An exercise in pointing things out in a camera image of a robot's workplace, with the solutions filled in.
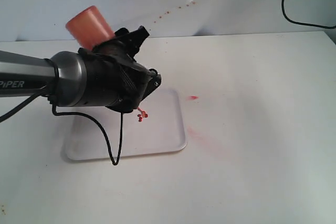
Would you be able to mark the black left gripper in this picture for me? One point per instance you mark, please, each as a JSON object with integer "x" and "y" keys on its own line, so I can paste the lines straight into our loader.
{"x": 114, "y": 79}

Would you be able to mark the red sauce squeeze bottle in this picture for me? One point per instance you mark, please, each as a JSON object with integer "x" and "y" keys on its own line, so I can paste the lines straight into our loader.
{"x": 89, "y": 28}

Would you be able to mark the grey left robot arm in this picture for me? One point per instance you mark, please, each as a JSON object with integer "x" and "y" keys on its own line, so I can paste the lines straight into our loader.
{"x": 62, "y": 78}

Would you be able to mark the red sauce drops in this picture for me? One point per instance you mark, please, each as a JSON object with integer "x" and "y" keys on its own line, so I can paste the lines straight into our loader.
{"x": 142, "y": 114}

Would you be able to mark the white rectangular plastic tray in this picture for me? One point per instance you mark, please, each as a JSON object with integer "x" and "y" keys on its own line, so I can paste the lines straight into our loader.
{"x": 161, "y": 132}

